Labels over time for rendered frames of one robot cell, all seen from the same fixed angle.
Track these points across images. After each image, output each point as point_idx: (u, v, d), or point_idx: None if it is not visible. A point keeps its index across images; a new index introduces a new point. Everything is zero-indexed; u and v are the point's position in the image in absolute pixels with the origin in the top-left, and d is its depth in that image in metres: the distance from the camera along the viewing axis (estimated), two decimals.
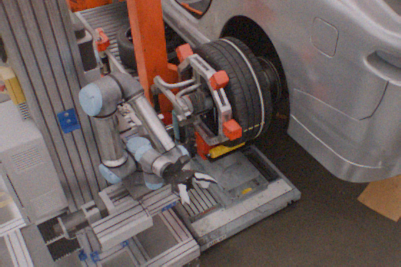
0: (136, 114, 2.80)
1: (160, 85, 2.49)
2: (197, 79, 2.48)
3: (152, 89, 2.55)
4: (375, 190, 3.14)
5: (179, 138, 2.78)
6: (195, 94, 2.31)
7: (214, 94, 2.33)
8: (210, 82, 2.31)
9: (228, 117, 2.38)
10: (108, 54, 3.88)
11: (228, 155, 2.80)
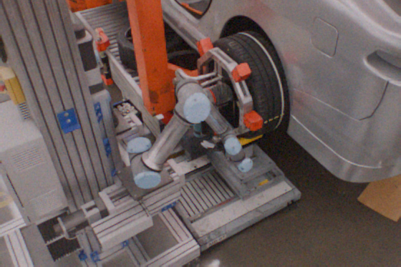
0: (136, 114, 2.80)
1: (181, 78, 2.55)
2: (218, 72, 2.54)
3: (173, 82, 2.61)
4: (375, 190, 3.14)
5: (197, 131, 2.84)
6: (218, 86, 2.37)
7: (236, 86, 2.39)
8: (233, 74, 2.37)
9: (248, 109, 2.44)
10: (108, 54, 3.88)
11: (246, 147, 2.86)
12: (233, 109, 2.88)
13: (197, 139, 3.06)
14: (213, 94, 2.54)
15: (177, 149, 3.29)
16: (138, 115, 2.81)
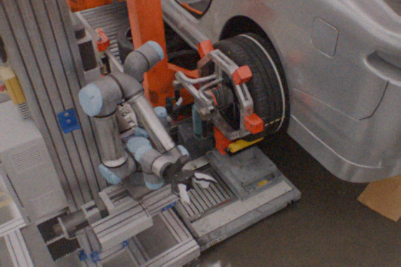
0: None
1: (181, 80, 2.53)
2: (218, 74, 2.52)
3: (173, 84, 2.59)
4: (375, 190, 3.14)
5: (198, 133, 2.82)
6: (219, 89, 2.35)
7: (237, 88, 2.37)
8: (233, 77, 2.35)
9: (250, 112, 2.42)
10: (108, 54, 3.88)
11: (247, 149, 2.84)
12: (233, 112, 2.86)
13: (197, 139, 3.06)
14: (214, 96, 2.52)
15: None
16: None
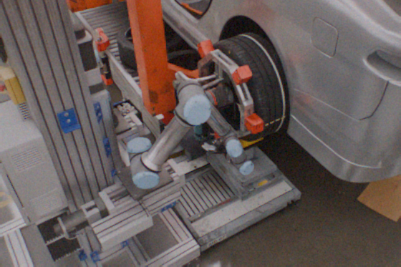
0: (136, 114, 2.80)
1: (182, 80, 2.53)
2: (218, 74, 2.52)
3: (173, 84, 2.59)
4: (375, 190, 3.14)
5: (198, 133, 2.82)
6: (219, 89, 2.35)
7: (237, 88, 2.37)
8: (233, 76, 2.35)
9: (250, 112, 2.42)
10: (108, 54, 3.88)
11: (247, 149, 2.84)
12: (233, 112, 2.86)
13: (197, 139, 3.06)
14: (214, 96, 2.52)
15: (177, 149, 3.29)
16: (138, 115, 2.81)
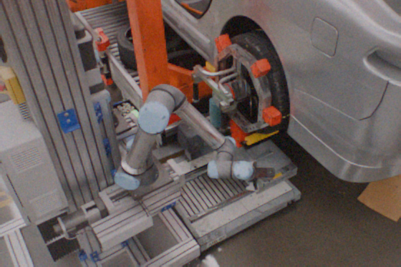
0: (136, 114, 2.80)
1: (200, 74, 2.58)
2: (236, 68, 2.57)
3: (192, 78, 2.64)
4: (375, 190, 3.14)
5: (215, 127, 2.88)
6: (238, 81, 2.40)
7: (255, 81, 2.42)
8: (252, 70, 2.40)
9: (268, 104, 2.48)
10: (108, 54, 3.88)
11: (262, 142, 2.89)
12: (249, 105, 2.92)
13: (197, 139, 3.06)
14: (232, 89, 2.58)
15: (177, 149, 3.29)
16: (138, 115, 2.81)
